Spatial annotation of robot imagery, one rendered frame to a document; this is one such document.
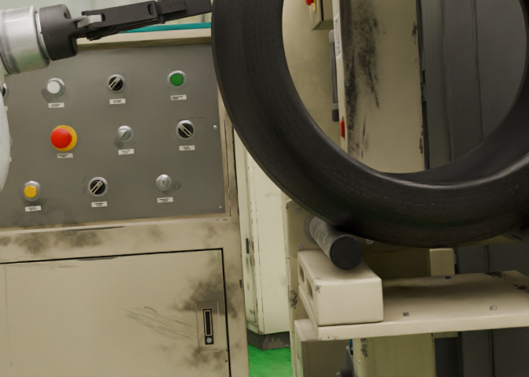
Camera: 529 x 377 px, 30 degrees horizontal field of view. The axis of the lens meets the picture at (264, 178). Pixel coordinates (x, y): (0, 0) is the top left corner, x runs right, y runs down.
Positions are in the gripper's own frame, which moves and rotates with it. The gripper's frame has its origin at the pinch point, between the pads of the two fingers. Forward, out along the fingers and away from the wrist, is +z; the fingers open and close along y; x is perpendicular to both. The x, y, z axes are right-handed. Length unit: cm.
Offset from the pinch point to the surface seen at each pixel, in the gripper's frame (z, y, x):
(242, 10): 7.2, -12.1, 3.6
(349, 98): 23.2, 24.8, 17.4
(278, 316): 7, 330, 111
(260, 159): 5.7, -8.3, 23.0
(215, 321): -8, 50, 54
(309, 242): 11.6, 22.3, 39.3
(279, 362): 3, 303, 127
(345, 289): 12.9, -12.2, 41.9
